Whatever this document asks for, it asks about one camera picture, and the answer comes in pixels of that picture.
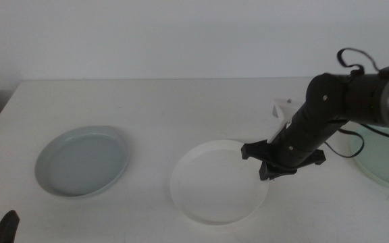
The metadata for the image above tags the mint green shallow bowl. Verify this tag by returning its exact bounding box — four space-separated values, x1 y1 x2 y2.
348 123 389 190

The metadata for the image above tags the grey shallow bowl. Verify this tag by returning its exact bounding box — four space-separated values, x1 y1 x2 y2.
34 125 130 198

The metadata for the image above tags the white shallow bowl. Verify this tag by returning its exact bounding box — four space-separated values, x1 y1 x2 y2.
170 139 270 226

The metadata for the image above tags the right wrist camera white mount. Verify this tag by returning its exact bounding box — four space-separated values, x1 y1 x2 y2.
267 97 299 144

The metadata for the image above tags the thin black cable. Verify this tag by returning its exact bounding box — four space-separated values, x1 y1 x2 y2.
323 121 389 159

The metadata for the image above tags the black cable loop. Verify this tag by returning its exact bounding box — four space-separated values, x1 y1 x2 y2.
336 47 389 77

